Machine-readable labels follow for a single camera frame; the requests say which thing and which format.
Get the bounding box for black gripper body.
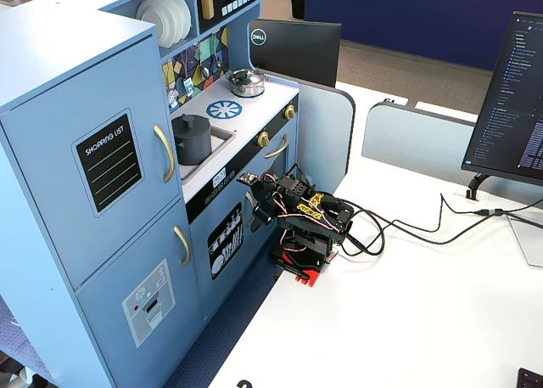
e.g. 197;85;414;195
254;176;284;214

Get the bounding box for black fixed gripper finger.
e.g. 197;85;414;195
250;204;266;232

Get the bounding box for dark gray pot lid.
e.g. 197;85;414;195
171;113;212;137

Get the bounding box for red robot base clamp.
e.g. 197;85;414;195
271;251;337;289

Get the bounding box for shiny steel pot lid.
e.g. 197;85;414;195
227;68;263;87

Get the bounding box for gray sink basin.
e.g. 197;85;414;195
176;125;237;182

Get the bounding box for light blue desk divider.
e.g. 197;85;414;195
361;100;481;186
265;74;356;194

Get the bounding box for dark gray pot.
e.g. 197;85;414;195
172;127;213;166

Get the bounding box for steel slotted spatula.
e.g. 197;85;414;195
182;51;195;96

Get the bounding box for steel slotted spoon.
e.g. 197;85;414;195
166;56;180;109

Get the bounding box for steel ladle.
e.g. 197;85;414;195
196;43;211;79

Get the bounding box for black Dell monitor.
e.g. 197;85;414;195
249;18;343;88

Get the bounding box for black shopping list board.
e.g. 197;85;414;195
75;113;143;214

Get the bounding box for white plate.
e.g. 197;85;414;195
159;0;193;41
135;0;173;48
146;0;186;45

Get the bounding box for navy partition screen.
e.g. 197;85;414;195
304;0;543;71

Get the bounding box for blue toy kitchen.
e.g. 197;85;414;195
0;0;300;388

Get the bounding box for monitor showing code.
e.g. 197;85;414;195
461;10;543;188

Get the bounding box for silver monitor stand base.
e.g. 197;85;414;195
506;212;543;269

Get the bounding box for black keyboard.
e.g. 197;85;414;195
517;367;543;388

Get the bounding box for gold oven handle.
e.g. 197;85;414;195
264;133;291;160

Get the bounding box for short gold fridge handle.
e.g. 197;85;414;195
172;225;193;268

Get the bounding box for long gold fridge handle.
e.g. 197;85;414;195
153;123;176;184

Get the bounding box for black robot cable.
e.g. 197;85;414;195
339;192;445;258

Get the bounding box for black adapter cable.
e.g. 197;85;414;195
383;192;543;247

